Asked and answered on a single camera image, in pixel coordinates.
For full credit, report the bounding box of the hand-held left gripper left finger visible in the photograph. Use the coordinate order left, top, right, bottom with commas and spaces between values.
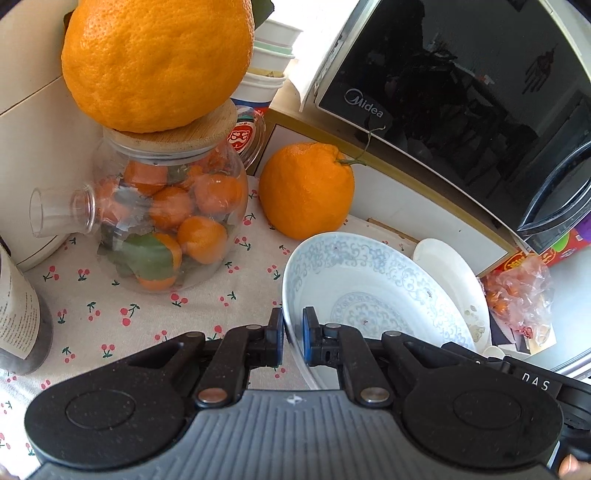
124, 307, 287, 411

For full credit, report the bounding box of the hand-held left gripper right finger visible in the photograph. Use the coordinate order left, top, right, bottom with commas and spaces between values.
302, 307, 462, 409

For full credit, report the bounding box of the blue patterned porcelain bowl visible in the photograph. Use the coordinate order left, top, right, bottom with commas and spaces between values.
281, 232, 478, 391

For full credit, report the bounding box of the plain white bowl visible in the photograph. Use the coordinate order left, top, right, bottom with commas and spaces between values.
412, 237, 491, 356

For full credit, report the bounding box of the clear plastic bag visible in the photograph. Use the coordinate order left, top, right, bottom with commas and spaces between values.
480, 254, 555, 344

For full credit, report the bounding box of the pile of small tangerines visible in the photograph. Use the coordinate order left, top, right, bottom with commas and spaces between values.
99, 152, 245, 291

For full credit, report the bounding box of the red cardboard box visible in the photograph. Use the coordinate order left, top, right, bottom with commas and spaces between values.
480, 228, 591, 356

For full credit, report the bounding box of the cherry print tablecloth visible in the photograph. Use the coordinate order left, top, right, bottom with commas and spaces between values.
0, 173, 416, 480

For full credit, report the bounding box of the orange with stem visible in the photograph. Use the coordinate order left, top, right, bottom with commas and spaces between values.
259, 131, 372, 240

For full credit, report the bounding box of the wooden shelf with white panel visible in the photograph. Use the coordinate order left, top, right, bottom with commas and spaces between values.
252, 106, 536, 278

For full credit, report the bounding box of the red label noodle cup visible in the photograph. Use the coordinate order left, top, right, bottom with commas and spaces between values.
226, 90, 269, 174

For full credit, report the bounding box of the glass jar with wooden lid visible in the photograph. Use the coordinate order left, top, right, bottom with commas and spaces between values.
30, 99, 250, 294

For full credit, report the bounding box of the dark bottle with label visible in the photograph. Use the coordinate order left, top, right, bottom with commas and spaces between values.
0, 235, 55, 376

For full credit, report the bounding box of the black microwave oven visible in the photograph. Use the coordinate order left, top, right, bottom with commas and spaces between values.
314, 0, 591, 252

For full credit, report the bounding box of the large orange with leaves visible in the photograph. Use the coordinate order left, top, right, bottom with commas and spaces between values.
61, 0, 256, 134

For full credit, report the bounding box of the cream white appliance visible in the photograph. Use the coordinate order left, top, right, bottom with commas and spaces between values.
0, 0, 109, 273

